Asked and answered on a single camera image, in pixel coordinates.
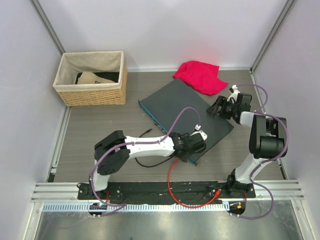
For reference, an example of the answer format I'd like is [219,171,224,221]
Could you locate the black ethernet cable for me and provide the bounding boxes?
[134,128,173,168]

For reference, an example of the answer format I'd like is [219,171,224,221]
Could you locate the grey blue network switch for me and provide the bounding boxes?
[138,79,234,165]

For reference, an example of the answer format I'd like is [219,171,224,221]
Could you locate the red ethernet cable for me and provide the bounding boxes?
[166,158,223,209]

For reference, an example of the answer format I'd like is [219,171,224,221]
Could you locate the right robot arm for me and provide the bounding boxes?
[206,93,288,198]

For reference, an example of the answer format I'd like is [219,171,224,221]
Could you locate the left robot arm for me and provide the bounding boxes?
[89,130,208,192]

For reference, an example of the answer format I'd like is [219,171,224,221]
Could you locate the pink red cloth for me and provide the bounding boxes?
[172,60,229,96]

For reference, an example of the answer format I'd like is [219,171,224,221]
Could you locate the beige and black cloth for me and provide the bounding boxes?
[75,71,119,85]

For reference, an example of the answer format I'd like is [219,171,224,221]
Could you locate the wicker basket with liner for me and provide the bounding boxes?
[53,50,128,107]

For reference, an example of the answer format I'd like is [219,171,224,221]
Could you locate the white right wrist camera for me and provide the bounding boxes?
[227,85,240,104]

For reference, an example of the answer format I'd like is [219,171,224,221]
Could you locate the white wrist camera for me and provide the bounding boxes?
[190,124,208,143]
[227,85,240,104]

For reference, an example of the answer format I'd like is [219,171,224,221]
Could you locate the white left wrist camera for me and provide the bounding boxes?
[190,124,208,143]

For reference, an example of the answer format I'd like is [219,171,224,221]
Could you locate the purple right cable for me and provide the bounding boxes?
[236,83,291,220]

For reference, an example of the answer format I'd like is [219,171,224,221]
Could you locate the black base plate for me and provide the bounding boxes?
[76,181,257,205]

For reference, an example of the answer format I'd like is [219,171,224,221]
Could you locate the slotted cable duct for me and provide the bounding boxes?
[42,201,230,212]

